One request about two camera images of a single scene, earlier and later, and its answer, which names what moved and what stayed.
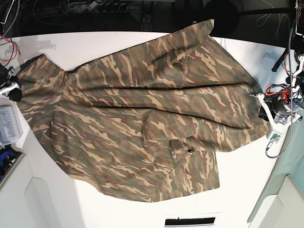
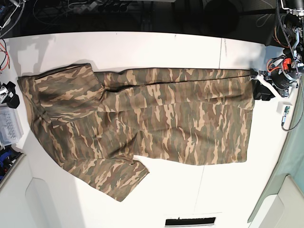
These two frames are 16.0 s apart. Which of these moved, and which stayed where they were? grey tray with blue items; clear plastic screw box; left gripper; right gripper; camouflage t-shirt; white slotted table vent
Moved: left gripper; camouflage t-shirt; right gripper
Stayed: grey tray with blue items; white slotted table vent; clear plastic screw box
